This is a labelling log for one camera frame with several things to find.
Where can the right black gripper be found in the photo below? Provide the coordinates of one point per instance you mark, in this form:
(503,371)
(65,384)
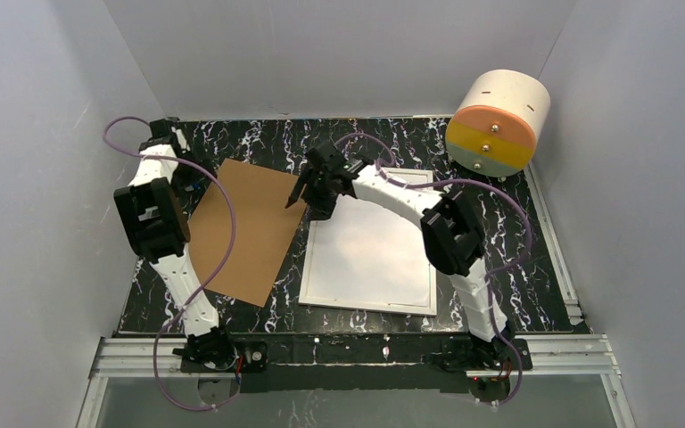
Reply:
(318,179)

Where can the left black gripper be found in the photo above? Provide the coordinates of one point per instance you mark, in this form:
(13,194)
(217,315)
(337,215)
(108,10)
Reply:
(161,129)

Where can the brown frame backing board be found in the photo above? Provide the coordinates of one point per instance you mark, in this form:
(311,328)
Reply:
(264,230)

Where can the autumn forest photo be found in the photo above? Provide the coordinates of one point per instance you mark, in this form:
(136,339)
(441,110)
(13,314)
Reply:
(372,254)

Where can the white picture frame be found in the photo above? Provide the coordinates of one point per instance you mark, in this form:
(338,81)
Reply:
(372,307)

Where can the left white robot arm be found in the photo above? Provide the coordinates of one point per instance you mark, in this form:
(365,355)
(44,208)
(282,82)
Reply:
(155,222)

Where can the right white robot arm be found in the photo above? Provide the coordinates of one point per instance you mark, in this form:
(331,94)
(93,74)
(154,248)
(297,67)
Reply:
(453,236)

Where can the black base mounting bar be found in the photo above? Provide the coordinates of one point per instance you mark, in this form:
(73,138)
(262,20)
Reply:
(447,362)

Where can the white cylindrical drawer unit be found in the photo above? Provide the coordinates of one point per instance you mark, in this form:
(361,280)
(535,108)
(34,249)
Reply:
(496,128)

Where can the aluminium rail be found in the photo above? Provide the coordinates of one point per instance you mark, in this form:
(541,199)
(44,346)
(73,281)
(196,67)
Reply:
(551,354)

